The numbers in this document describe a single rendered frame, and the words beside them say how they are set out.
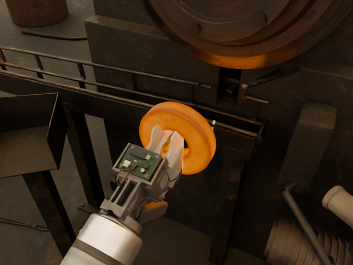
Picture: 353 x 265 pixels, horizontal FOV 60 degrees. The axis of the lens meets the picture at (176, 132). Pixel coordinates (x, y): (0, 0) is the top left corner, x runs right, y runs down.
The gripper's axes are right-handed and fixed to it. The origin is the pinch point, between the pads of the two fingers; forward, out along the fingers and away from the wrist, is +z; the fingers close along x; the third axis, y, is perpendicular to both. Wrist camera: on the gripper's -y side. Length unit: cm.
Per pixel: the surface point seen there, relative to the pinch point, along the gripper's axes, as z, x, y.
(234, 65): 21.8, -3.5, -1.6
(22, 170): -15, 43, -21
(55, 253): -29, 53, -79
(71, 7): 194, 251, -148
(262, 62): 22.5, -9.7, 0.5
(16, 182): -10, 99, -86
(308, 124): 18.6, -22.4, -10.6
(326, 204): 6.3, -31.2, -20.4
